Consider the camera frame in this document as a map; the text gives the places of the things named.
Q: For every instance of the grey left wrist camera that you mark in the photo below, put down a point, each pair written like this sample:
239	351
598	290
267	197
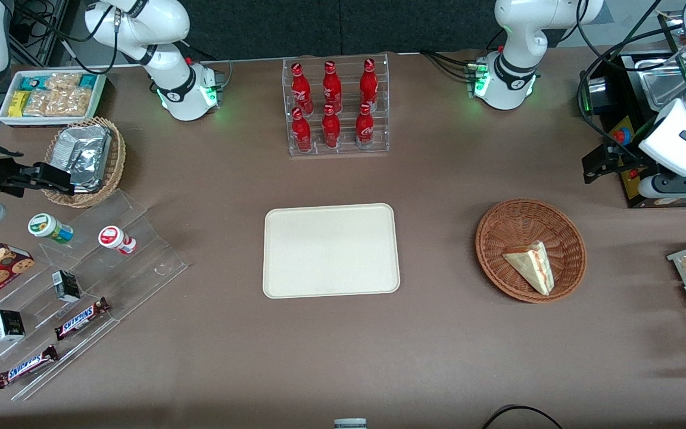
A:
676	186

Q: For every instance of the triangle sandwich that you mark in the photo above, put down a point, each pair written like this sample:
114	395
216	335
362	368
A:
532	265

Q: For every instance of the clear acrylic bottle rack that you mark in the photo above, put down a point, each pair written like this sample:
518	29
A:
348	149

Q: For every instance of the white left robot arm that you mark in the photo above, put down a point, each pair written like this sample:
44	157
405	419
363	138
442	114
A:
515	36

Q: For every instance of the left arm gripper black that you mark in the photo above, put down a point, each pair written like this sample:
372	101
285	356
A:
616	156

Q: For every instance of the black equipment box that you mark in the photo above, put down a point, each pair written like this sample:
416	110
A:
623	77

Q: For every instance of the light tan wicker basket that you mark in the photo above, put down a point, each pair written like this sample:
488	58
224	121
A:
115	161

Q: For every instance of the teal snack packet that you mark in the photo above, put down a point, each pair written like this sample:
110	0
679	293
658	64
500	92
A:
87	80
31	83

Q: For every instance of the small grey object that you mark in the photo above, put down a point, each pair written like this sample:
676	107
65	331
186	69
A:
350	423

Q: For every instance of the cream plastic serving tray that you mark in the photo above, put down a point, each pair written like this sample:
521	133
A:
331	250

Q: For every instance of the red emergency stop button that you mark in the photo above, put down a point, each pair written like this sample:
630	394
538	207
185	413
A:
620	136

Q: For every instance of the white rectangular snack tray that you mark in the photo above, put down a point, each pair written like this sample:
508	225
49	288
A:
5	116

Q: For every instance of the clear acrylic step display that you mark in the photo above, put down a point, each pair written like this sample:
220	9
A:
140	268

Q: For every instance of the clear nut snack bag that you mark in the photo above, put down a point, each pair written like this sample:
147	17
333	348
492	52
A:
39	103
74	102
63	81

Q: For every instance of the brown wicker basket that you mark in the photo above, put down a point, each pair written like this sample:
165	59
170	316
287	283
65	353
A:
498	250

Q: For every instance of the yellow snack packet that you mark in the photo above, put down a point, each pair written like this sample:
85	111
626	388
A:
18	104

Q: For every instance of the red cola bottle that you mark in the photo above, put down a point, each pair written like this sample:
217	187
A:
301	132
301	89
369	83
331	86
331	128
365	127

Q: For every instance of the green lid snack cup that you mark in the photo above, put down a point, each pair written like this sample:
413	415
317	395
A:
45	226

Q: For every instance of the silver foil tray stack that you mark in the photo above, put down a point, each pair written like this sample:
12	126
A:
84	156

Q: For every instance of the red lid snack cup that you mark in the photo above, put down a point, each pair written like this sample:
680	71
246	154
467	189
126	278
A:
112	237

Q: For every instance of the Snickers chocolate bar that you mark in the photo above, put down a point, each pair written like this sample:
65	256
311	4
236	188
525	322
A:
26	367
81	319

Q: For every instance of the small black carton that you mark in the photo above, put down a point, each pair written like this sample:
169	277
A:
8	325
66	287

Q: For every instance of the stainless steel pan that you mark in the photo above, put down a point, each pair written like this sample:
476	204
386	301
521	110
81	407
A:
664	83

